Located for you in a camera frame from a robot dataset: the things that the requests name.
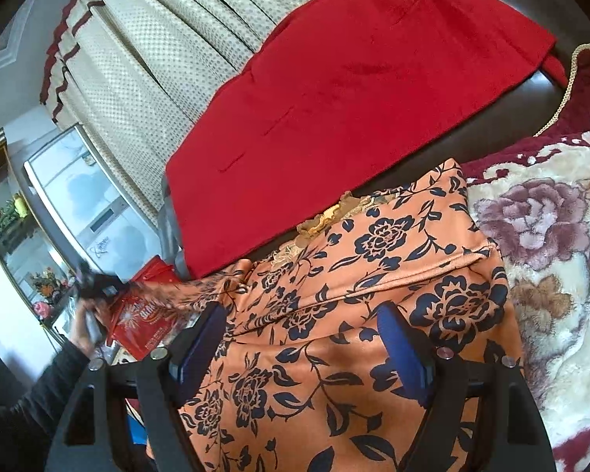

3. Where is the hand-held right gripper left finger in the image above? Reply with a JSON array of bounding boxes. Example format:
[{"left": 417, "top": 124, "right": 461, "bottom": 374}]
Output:
[{"left": 46, "top": 300, "right": 227, "bottom": 472}]

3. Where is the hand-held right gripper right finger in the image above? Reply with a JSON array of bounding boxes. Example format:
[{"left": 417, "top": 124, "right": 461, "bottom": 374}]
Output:
[{"left": 378, "top": 301, "right": 556, "bottom": 472}]

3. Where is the orange floral garment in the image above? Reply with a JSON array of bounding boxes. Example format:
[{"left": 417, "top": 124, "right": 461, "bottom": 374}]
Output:
[{"left": 128, "top": 158, "right": 524, "bottom": 472}]

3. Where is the person's left forearm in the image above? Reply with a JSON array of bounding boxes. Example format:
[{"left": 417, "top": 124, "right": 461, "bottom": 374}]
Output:
[{"left": 0, "top": 341, "right": 92, "bottom": 472}]

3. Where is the person's left hand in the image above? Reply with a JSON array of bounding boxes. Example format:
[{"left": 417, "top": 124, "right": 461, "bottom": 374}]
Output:
[{"left": 70, "top": 300, "right": 104, "bottom": 355}]

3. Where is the artificial flower ornament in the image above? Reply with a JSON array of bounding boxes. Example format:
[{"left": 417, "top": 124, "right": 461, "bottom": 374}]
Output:
[{"left": 31, "top": 266, "right": 76, "bottom": 306}]

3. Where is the red gift bag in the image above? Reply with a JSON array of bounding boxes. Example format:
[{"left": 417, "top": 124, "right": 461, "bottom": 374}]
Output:
[{"left": 105, "top": 256, "right": 197, "bottom": 362}]

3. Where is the glass display cabinet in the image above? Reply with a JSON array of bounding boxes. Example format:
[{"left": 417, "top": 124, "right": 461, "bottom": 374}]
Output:
[{"left": 0, "top": 128, "right": 94, "bottom": 350}]

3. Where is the yellow green ornament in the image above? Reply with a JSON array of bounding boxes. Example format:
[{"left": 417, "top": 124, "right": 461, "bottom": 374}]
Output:
[{"left": 0, "top": 193, "right": 31, "bottom": 231}]

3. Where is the floral plush blanket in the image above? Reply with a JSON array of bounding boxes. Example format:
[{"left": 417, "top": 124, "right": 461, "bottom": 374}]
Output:
[{"left": 459, "top": 43, "right": 590, "bottom": 472}]

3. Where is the red cloth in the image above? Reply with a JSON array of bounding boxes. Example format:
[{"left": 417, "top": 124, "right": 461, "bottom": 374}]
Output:
[{"left": 164, "top": 0, "right": 568, "bottom": 278}]

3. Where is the beige curtain with red trim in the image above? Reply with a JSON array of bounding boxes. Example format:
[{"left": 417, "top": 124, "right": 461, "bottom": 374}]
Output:
[{"left": 39, "top": 0, "right": 404, "bottom": 217}]

